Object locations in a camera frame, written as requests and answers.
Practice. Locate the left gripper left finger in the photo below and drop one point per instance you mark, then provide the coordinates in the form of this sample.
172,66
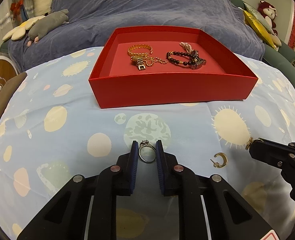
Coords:
85,208

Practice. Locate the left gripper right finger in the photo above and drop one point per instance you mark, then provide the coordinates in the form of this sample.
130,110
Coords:
209,208

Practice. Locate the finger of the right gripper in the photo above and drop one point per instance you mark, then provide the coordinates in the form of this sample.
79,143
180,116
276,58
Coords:
269,152

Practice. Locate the gold hoop earring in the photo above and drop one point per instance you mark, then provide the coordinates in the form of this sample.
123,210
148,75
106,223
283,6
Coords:
248,144
220,161

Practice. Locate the red jewelry tray box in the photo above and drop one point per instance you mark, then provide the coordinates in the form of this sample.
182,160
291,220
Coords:
117,82

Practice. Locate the blue planet print tablecloth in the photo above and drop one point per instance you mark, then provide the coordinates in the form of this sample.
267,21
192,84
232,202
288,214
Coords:
53,129

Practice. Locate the dark green sofa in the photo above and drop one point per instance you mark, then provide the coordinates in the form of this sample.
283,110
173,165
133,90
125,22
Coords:
273,57

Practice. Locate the gold yellow pillow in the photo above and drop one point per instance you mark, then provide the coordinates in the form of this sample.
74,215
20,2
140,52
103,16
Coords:
259,29

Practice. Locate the brown phone case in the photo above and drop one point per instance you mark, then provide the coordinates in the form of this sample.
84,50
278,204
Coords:
8,90

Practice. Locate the grey-green pillow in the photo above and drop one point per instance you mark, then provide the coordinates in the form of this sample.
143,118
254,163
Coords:
259,17

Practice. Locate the red monkey plush toy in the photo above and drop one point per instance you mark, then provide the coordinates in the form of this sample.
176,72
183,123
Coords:
269,13

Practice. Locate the blue-grey sofa blanket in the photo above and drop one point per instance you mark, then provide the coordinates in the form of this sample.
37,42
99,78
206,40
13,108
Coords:
91,23

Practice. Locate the cream flower plush cushion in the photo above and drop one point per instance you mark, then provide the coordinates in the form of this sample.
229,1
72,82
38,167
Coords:
19,32

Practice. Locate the grey seal plush toy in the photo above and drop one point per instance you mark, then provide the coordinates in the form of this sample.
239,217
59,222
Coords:
47,24

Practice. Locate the red ribbon bow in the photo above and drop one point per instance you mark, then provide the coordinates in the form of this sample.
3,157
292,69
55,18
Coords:
15,9

